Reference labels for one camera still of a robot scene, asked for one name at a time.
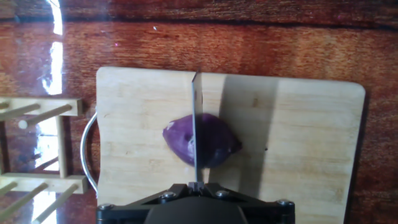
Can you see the bamboo cutting board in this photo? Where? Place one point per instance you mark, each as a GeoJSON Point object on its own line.
{"type": "Point", "coordinates": [140, 124]}

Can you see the purple onion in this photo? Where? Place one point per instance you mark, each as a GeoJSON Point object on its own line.
{"type": "Point", "coordinates": [178, 140]}

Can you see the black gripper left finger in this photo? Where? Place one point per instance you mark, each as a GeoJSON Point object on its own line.
{"type": "Point", "coordinates": [124, 213]}

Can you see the wooden peg rack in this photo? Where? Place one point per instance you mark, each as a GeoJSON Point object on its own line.
{"type": "Point", "coordinates": [62, 140]}

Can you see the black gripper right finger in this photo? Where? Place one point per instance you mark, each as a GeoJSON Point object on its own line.
{"type": "Point", "coordinates": [267, 213]}

